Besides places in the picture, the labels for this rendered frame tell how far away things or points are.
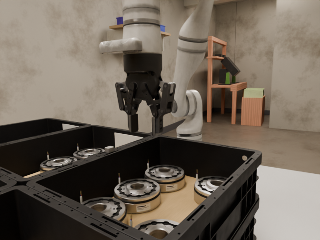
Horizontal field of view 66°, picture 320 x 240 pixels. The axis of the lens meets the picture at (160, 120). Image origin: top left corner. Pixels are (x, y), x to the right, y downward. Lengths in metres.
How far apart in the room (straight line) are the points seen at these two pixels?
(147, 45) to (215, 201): 0.28
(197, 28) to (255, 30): 6.27
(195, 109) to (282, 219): 0.42
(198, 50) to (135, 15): 0.36
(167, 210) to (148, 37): 0.34
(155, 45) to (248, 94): 5.03
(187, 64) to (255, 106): 4.69
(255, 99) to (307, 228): 4.72
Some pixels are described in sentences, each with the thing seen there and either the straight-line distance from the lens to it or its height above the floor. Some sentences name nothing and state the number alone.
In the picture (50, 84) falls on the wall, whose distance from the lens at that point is 2.80.
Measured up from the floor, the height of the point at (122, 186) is 0.86.
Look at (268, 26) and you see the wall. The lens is 7.00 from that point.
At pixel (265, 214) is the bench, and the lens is 0.83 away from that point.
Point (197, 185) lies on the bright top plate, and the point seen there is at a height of 0.86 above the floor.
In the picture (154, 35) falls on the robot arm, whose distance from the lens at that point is 0.47.
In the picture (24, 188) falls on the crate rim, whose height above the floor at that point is 0.93.
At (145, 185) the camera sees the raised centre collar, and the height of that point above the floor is 0.87.
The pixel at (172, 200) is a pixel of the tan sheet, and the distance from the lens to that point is 0.58.
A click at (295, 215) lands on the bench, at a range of 0.86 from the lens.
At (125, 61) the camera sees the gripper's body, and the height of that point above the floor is 1.13.
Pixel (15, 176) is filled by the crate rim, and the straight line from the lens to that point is 0.54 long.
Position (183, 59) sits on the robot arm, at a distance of 0.80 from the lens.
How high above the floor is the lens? 1.11
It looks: 11 degrees down
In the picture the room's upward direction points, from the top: 1 degrees counter-clockwise
